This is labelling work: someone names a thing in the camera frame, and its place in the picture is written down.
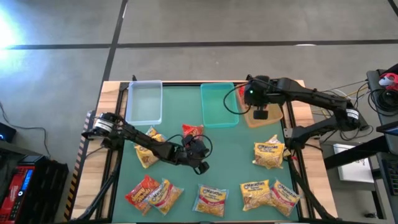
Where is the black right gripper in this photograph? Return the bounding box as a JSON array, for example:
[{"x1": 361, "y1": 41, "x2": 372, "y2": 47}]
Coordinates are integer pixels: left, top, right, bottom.
[{"x1": 244, "y1": 75, "x2": 279, "y2": 108}]

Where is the blue-edged beef ramen pack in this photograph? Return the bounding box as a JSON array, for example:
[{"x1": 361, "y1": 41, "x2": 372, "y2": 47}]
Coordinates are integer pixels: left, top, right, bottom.
[
  {"x1": 192, "y1": 184, "x2": 229, "y2": 218},
  {"x1": 145, "y1": 126, "x2": 165, "y2": 143},
  {"x1": 269, "y1": 179, "x2": 302, "y2": 218},
  {"x1": 146, "y1": 178, "x2": 185, "y2": 216}
]

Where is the yellow Maruchan ramen pack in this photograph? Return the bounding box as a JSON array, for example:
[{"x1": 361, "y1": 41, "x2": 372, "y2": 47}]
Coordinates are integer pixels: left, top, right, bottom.
[
  {"x1": 239, "y1": 179, "x2": 274, "y2": 212},
  {"x1": 267, "y1": 133, "x2": 292, "y2": 158},
  {"x1": 134, "y1": 143, "x2": 160, "y2": 170},
  {"x1": 252, "y1": 141, "x2": 286, "y2": 170}
]

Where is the orange plastic bin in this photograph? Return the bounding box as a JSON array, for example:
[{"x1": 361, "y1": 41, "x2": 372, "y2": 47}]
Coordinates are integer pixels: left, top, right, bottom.
[{"x1": 236, "y1": 79, "x2": 284, "y2": 129}]

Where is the teal plastic bin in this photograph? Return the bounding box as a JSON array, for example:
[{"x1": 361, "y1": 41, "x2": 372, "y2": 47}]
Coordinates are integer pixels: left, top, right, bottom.
[{"x1": 200, "y1": 82, "x2": 240, "y2": 129}]

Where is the clear plastic bin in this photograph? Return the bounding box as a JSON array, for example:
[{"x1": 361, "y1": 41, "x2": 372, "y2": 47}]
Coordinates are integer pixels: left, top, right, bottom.
[{"x1": 124, "y1": 80, "x2": 164, "y2": 126}]

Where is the black power adapter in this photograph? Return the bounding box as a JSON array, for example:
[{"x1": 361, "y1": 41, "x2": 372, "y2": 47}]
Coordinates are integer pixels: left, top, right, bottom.
[{"x1": 354, "y1": 116, "x2": 370, "y2": 131}]

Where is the black diagonal bar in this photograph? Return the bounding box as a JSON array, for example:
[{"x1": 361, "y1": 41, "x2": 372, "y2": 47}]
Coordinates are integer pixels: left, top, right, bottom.
[{"x1": 323, "y1": 135, "x2": 398, "y2": 170}]

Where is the black side desk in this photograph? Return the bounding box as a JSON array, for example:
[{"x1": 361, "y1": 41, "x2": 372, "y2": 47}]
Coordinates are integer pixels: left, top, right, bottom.
[{"x1": 366, "y1": 63, "x2": 398, "y2": 138}]

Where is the yellow black hazard strip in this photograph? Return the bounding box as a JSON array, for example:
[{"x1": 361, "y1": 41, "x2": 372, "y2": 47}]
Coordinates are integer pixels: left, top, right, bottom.
[{"x1": 63, "y1": 110, "x2": 94, "y2": 222}]

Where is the white board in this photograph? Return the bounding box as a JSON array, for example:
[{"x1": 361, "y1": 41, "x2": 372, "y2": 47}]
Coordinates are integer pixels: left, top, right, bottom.
[{"x1": 333, "y1": 143, "x2": 375, "y2": 184}]

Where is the red white object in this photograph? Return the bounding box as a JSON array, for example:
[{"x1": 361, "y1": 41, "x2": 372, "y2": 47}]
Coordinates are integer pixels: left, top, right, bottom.
[{"x1": 378, "y1": 72, "x2": 398, "y2": 91}]

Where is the grey cabinet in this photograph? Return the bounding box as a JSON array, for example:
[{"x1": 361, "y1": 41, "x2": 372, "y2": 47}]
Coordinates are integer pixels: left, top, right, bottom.
[{"x1": 319, "y1": 139, "x2": 386, "y2": 224}]

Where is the black ribbed crate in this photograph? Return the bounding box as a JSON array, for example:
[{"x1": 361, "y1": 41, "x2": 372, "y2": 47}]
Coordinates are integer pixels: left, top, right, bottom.
[{"x1": 18, "y1": 155, "x2": 70, "y2": 224}]

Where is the black keyboard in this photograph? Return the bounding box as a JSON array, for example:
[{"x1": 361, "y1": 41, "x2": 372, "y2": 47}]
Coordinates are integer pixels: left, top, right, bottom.
[{"x1": 381, "y1": 157, "x2": 398, "y2": 197}]

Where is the red equipment case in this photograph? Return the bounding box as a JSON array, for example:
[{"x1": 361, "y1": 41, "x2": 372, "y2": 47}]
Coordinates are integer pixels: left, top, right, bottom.
[{"x1": 0, "y1": 164, "x2": 35, "y2": 224}]

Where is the small black device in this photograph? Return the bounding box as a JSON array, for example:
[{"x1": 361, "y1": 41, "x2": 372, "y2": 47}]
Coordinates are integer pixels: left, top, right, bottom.
[{"x1": 0, "y1": 122, "x2": 17, "y2": 143}]

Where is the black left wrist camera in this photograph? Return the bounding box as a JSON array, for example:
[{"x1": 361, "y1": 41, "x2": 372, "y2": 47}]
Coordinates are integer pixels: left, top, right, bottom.
[{"x1": 193, "y1": 161, "x2": 210, "y2": 175}]

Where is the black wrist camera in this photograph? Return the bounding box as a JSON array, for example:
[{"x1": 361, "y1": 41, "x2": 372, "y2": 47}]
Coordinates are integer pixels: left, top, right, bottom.
[
  {"x1": 193, "y1": 161, "x2": 210, "y2": 175},
  {"x1": 252, "y1": 106, "x2": 269, "y2": 121}
]

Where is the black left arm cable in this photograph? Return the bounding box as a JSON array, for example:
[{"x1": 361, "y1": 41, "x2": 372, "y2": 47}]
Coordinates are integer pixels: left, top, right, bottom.
[{"x1": 161, "y1": 133, "x2": 214, "y2": 175}]

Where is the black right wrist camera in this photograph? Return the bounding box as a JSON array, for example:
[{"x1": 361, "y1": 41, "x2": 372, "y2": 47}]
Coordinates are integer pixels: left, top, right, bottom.
[{"x1": 252, "y1": 106, "x2": 269, "y2": 121}]

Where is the black aluminium table frame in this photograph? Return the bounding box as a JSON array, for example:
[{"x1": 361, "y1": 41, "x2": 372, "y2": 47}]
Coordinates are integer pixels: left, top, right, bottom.
[{"x1": 70, "y1": 74, "x2": 343, "y2": 224}]

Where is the yellow cable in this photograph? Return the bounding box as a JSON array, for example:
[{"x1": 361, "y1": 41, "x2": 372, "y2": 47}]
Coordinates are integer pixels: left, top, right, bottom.
[{"x1": 348, "y1": 88, "x2": 369, "y2": 98}]

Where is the coiled black cable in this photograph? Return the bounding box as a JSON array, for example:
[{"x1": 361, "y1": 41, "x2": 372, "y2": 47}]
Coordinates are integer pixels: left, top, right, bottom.
[{"x1": 368, "y1": 88, "x2": 398, "y2": 118}]

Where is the thin black floor cable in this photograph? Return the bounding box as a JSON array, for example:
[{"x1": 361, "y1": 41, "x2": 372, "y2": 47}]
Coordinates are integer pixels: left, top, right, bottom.
[{"x1": 0, "y1": 101, "x2": 51, "y2": 158}]

